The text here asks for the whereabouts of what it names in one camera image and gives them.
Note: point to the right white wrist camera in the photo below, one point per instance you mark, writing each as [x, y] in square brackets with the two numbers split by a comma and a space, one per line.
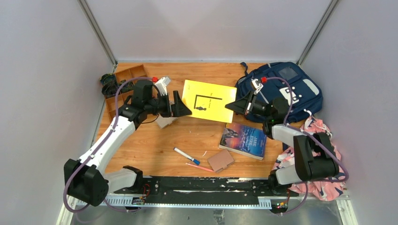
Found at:
[257, 85]

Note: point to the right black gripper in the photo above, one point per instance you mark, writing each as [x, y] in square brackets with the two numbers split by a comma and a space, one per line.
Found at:
[240, 106]

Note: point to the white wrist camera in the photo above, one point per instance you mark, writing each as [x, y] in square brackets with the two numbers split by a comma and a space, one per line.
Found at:
[161, 85]
[257, 85]

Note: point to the black rolled band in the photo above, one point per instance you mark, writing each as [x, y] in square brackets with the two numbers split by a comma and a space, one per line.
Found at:
[109, 90]

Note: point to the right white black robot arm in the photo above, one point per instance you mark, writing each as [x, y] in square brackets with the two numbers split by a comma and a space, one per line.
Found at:
[314, 157]

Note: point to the navy blue backpack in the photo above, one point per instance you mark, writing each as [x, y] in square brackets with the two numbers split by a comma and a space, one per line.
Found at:
[290, 79]

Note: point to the dark green rolled band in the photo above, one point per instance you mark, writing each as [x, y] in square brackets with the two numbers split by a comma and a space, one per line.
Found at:
[108, 79]

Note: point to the Jane Eyre paperback book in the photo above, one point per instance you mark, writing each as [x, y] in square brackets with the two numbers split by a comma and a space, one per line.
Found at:
[243, 140]

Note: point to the white blue marker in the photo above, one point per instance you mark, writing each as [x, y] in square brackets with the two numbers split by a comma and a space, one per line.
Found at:
[195, 161]

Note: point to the pink pencil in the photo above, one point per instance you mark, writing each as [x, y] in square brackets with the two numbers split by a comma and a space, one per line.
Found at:
[200, 167]

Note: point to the brown leather wallet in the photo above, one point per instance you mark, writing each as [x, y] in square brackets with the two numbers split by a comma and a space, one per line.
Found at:
[220, 161]

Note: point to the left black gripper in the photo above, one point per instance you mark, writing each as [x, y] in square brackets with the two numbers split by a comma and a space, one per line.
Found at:
[172, 104]

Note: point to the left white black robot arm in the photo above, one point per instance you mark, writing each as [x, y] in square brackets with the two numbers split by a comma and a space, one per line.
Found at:
[85, 178]

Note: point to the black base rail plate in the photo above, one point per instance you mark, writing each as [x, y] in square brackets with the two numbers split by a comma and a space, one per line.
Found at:
[206, 191]

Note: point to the yellow notebook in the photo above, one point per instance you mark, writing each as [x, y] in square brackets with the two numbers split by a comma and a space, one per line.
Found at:
[207, 101]

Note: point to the green rolled band in tray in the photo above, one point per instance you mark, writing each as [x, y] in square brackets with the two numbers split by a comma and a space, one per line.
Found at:
[127, 87]

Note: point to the pink patterned cloth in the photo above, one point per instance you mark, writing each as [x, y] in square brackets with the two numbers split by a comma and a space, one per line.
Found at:
[324, 191]

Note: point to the small white box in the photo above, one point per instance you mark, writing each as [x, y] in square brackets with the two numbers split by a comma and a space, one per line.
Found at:
[164, 122]

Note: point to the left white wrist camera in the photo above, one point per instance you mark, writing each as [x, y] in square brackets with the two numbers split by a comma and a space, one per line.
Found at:
[161, 85]

